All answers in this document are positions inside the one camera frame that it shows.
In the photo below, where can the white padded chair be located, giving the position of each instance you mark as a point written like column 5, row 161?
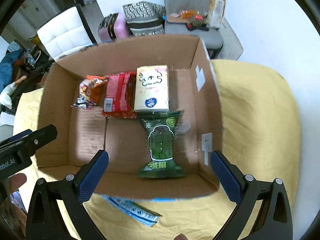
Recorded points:
column 66, row 33

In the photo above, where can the blue snack packet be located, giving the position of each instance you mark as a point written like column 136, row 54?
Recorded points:
column 135, row 211

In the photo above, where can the black white patterned bag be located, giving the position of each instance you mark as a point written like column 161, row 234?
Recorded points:
column 145, row 18

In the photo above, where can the yellow tablecloth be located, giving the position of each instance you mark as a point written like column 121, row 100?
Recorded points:
column 261, row 136

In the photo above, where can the pink suitcase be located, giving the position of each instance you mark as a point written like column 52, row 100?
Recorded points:
column 113, row 27

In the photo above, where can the blue printed cardboard box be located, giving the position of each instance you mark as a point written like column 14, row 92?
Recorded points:
column 82, row 133

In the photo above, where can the person's hand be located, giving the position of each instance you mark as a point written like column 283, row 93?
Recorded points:
column 16, row 181

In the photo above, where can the green snack bag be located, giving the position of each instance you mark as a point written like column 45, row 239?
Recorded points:
column 160, row 129

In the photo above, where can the grey office chair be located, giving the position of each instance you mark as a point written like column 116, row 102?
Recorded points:
column 191, row 17

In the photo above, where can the red snack packet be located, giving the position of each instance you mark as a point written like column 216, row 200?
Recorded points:
column 119, row 98

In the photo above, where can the orange panda snack bag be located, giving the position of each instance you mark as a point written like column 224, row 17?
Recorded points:
column 90, row 91

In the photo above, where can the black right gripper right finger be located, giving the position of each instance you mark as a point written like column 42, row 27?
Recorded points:
column 274, row 219

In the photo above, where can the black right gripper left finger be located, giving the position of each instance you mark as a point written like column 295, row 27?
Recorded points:
column 44, row 220

